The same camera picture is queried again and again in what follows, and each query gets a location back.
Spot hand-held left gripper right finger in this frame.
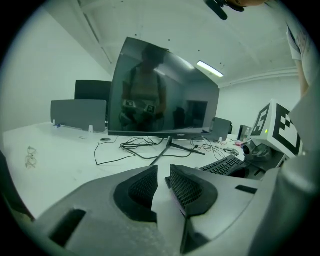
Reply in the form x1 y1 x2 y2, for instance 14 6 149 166
164 163 263 255

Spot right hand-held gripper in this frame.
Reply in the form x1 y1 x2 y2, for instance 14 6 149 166
224 98 304 180

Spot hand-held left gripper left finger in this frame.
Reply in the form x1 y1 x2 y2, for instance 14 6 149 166
32 164 186 256

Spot black keyboard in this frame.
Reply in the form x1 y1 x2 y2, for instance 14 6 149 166
198 154 245 176

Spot person's right forearm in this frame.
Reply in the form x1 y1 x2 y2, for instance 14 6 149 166
294 58 311 99

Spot grey laptop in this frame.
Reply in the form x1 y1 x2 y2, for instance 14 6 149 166
209 116 233 143

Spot grey desk divider panel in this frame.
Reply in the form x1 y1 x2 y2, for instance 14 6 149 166
50 99 108 134

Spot small black monitor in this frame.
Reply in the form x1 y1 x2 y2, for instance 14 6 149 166
74 79 113 101

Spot long ceiling light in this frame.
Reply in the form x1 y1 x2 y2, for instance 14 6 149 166
196 60 225 78

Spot large black monitor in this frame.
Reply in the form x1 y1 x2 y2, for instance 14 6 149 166
107 36 221 167

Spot white printed t-shirt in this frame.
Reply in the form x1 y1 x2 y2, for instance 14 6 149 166
264 0 316 87

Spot person's face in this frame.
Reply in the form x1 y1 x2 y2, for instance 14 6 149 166
226 0 270 8

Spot grey gripper camera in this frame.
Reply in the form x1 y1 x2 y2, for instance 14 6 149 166
241 139 273 163

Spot black cable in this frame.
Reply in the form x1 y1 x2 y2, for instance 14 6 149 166
190 136 241 161
118 136 165 160
94 136 138 167

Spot clear-frame eyeglasses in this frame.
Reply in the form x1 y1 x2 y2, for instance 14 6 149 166
24 145 38 169

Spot black head-worn camera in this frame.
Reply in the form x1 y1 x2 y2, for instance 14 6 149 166
203 0 246 21

